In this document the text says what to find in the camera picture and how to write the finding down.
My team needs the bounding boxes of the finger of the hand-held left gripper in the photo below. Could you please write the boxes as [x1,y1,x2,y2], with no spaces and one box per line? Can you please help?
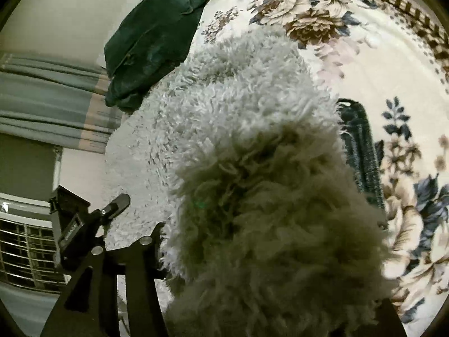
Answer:
[88,194,131,225]

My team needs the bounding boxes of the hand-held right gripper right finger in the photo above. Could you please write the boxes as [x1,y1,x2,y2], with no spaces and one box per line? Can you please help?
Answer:
[372,298,404,337]

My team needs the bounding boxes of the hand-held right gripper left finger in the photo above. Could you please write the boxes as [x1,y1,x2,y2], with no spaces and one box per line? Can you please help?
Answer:
[40,223,169,337]

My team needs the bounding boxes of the grey fluffy pants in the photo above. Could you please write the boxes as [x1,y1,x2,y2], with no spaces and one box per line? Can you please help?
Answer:
[103,30,398,337]

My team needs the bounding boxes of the grey striped curtain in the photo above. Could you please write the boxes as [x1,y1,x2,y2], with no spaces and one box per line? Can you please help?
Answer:
[0,53,123,155]

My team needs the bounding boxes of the dark green blanket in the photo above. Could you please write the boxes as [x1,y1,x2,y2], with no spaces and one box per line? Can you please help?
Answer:
[105,0,214,113]

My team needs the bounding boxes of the floral blanket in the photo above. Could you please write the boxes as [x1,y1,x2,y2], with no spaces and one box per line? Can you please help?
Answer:
[196,0,449,337]

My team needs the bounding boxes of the brown checkered blanket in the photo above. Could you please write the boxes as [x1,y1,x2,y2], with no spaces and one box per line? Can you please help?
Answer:
[258,0,449,94]

